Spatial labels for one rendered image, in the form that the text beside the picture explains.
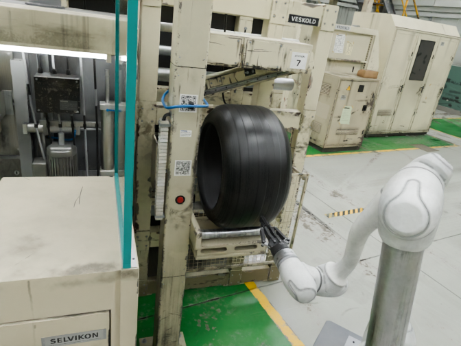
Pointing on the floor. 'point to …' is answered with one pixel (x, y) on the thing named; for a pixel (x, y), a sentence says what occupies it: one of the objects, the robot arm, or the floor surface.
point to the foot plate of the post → (152, 340)
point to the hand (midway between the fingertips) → (264, 222)
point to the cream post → (192, 49)
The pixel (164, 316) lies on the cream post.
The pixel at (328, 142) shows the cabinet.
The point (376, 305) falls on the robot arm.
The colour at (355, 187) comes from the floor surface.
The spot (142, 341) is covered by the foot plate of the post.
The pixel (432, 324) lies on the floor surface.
